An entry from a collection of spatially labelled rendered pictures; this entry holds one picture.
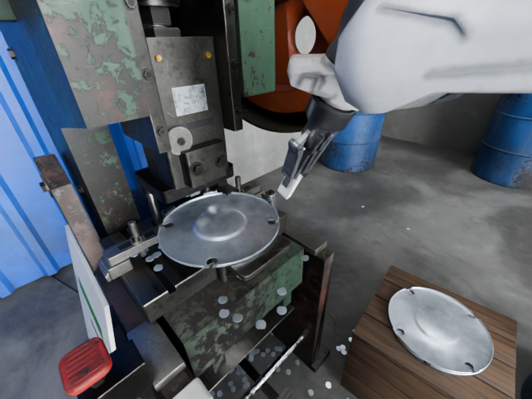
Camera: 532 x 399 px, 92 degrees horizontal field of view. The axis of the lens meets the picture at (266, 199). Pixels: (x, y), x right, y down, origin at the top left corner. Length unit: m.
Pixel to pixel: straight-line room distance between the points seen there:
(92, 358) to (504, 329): 1.13
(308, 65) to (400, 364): 0.85
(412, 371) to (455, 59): 0.85
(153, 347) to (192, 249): 0.21
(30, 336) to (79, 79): 1.48
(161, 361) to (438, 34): 0.62
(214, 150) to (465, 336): 0.94
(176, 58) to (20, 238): 1.53
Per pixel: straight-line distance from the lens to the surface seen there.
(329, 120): 0.42
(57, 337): 1.69
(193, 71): 0.57
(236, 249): 0.56
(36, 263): 1.99
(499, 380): 1.07
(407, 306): 1.08
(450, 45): 0.25
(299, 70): 0.39
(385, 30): 0.26
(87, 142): 0.78
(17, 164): 1.76
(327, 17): 0.77
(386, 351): 0.97
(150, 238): 0.70
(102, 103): 0.46
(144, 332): 0.66
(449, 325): 1.09
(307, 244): 0.78
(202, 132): 0.59
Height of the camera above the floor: 1.16
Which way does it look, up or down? 32 degrees down
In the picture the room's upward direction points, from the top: 2 degrees counter-clockwise
